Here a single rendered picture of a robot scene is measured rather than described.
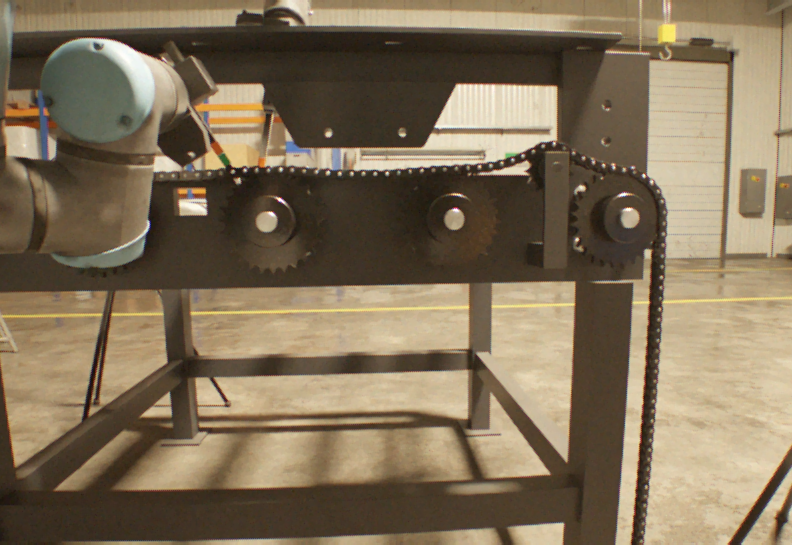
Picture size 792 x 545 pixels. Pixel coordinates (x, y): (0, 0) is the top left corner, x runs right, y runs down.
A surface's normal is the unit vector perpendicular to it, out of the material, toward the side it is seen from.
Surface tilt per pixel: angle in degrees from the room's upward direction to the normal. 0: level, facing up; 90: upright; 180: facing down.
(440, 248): 90
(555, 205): 90
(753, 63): 90
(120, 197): 108
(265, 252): 90
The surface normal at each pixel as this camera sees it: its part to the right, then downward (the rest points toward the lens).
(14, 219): 0.80, 0.39
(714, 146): 0.06, 0.11
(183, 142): 0.18, 0.32
